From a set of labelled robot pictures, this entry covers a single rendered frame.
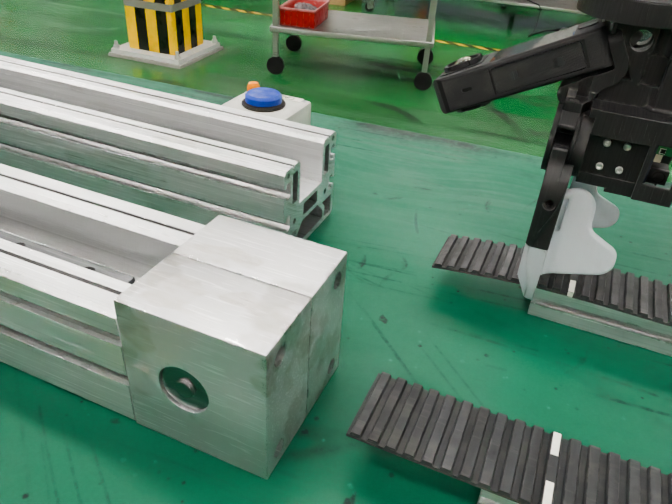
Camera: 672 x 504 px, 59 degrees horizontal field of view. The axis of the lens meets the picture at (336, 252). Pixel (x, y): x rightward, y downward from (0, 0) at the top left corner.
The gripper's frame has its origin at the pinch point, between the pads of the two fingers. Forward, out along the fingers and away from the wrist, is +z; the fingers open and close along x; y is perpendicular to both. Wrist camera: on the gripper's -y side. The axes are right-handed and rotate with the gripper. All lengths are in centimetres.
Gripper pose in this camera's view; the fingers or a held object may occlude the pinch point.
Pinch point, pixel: (528, 261)
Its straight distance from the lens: 49.0
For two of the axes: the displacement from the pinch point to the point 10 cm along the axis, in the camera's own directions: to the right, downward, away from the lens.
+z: -0.6, 8.3, 5.6
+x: 4.0, -4.9, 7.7
